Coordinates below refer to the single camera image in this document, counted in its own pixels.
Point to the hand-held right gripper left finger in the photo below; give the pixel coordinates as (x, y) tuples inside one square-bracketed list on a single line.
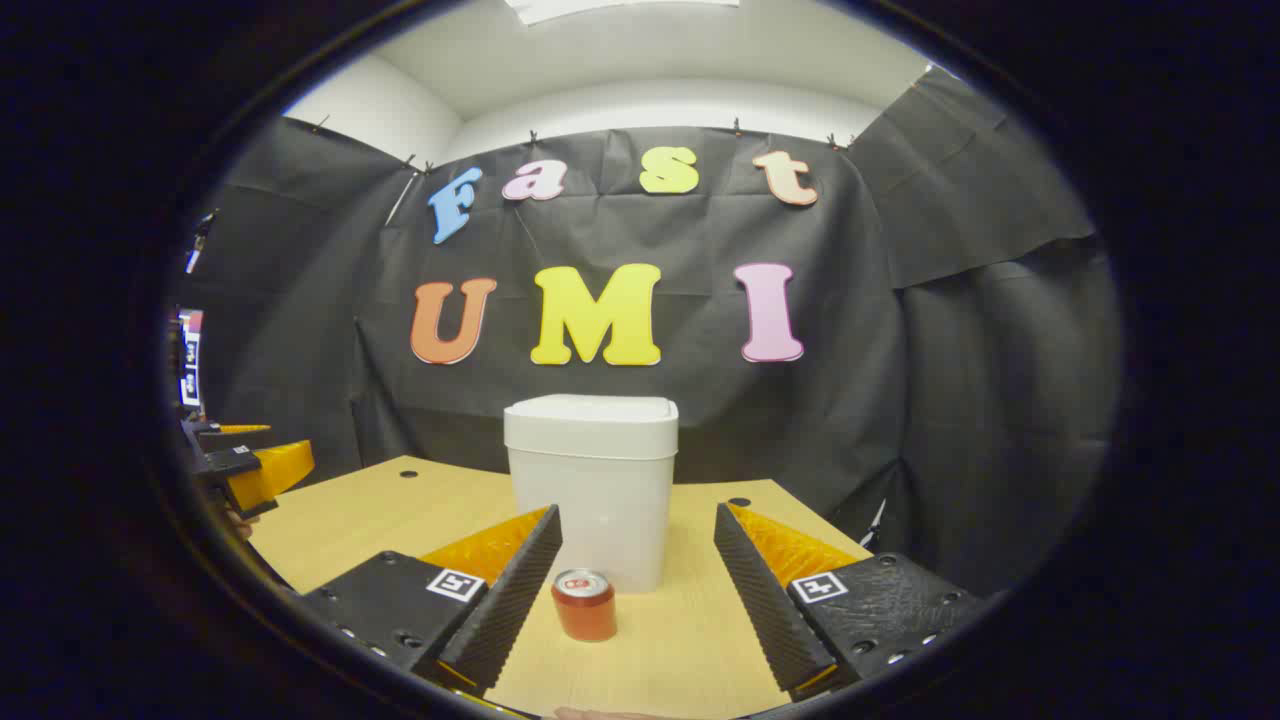
[(510, 610)]

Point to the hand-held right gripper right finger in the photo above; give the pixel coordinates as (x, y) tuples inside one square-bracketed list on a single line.
[(765, 610)]

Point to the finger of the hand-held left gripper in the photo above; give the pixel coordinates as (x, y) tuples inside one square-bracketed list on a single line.
[(225, 436), (270, 470)]

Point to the red pop can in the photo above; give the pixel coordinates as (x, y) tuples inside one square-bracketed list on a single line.
[(584, 608)]

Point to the white desktop garbage bin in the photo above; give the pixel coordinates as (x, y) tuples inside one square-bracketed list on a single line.
[(600, 500)]

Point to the wooden desktop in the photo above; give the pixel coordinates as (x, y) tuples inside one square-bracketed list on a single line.
[(660, 650)]

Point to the computer monitor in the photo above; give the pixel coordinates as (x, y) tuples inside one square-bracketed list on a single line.
[(191, 360)]

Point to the black backdrop cloth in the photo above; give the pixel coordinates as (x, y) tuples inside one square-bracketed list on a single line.
[(900, 400)]

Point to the ceiling light panel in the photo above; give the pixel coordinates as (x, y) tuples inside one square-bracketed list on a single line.
[(620, 8)]

